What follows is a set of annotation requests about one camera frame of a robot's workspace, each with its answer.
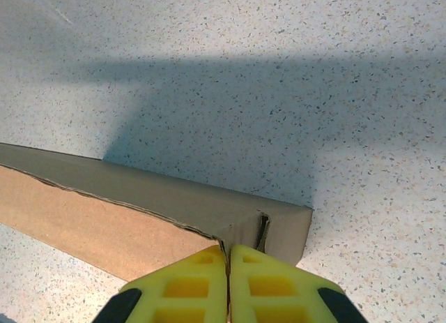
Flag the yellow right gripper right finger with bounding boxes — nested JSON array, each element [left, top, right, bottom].
[[229, 244, 367, 323]]

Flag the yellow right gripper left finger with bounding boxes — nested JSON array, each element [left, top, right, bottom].
[[99, 245, 229, 323]]

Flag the brown cardboard box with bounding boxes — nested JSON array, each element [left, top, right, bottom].
[[0, 142, 314, 282]]

